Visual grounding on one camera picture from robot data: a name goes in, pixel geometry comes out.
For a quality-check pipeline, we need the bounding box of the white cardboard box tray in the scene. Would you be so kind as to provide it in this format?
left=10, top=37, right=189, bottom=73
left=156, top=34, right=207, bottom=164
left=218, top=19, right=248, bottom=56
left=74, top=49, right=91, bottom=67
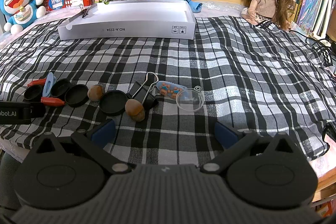
left=58, top=0, right=196, bottom=40

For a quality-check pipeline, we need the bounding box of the black round lid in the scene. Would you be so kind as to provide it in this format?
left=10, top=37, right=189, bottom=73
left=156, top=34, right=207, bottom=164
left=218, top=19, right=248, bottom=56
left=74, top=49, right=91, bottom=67
left=50, top=79, right=72, bottom=100
left=23, top=85, right=43, bottom=102
left=99, top=90, right=128, bottom=117
left=65, top=84, right=89, bottom=108

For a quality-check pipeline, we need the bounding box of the pink fleece blanket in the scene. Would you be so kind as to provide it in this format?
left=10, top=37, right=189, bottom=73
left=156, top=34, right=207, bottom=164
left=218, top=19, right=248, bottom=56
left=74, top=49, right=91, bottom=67
left=1, top=6, right=83, bottom=49

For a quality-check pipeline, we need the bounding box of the black cable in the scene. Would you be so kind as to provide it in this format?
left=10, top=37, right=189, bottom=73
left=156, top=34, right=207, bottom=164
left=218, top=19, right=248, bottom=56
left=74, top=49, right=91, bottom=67
left=290, top=29, right=334, bottom=67

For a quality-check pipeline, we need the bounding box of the black white plaid cloth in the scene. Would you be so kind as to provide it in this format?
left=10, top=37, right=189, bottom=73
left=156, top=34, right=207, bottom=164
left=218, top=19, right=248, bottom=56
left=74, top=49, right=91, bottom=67
left=1, top=16, right=335, bottom=165

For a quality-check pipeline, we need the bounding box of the Doraemon plush toy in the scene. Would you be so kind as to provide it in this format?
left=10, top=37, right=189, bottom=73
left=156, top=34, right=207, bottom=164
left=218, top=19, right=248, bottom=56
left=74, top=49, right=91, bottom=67
left=1, top=0, right=46, bottom=35

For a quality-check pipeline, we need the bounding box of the light blue plastic clip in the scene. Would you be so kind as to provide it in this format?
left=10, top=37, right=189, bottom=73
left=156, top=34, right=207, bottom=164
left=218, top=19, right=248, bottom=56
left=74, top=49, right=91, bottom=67
left=42, top=72, right=56, bottom=97

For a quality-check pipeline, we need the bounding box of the small binder clip on box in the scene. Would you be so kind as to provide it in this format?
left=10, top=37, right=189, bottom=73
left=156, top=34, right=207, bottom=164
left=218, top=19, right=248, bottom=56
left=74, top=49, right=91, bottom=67
left=79, top=5, right=91, bottom=18

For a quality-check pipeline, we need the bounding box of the large black binder clip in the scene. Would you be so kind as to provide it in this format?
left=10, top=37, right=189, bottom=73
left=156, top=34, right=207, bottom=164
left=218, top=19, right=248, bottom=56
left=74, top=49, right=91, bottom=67
left=126, top=72, right=159, bottom=109

